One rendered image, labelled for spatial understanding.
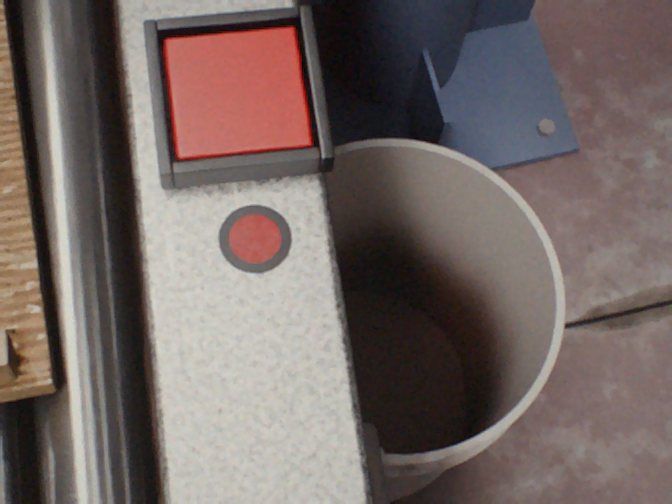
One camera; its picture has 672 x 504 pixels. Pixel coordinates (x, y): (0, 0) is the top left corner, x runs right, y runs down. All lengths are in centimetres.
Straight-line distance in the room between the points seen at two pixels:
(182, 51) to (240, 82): 3
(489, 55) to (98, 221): 114
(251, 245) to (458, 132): 106
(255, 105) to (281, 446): 15
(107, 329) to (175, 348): 3
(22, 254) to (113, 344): 5
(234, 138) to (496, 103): 108
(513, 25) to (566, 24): 7
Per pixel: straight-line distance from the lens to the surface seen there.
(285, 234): 56
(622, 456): 152
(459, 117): 161
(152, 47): 58
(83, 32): 61
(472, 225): 127
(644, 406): 154
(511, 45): 167
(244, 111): 57
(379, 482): 62
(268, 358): 54
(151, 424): 58
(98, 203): 57
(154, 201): 57
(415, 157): 120
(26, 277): 54
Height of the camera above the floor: 144
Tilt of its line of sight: 69 degrees down
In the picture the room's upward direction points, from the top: 10 degrees clockwise
